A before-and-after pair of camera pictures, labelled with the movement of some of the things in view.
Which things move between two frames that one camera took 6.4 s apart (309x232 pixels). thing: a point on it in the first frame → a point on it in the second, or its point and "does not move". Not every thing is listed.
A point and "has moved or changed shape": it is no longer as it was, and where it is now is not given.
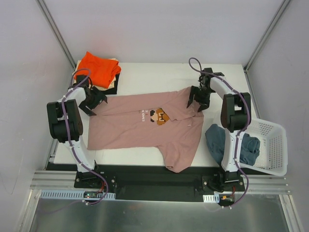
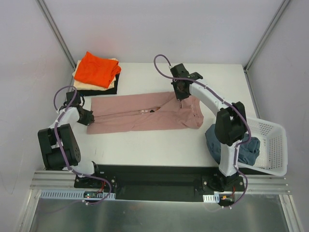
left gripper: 92,101 → 87,117
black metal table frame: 154,182 does not move
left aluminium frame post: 57,33 does not move
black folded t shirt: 112,91 does not move
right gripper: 200,95 → 181,91
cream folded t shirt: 111,86 does not move
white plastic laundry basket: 273,157 does not move
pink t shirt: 162,121 has moved or changed shape
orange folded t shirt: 101,70 does not move
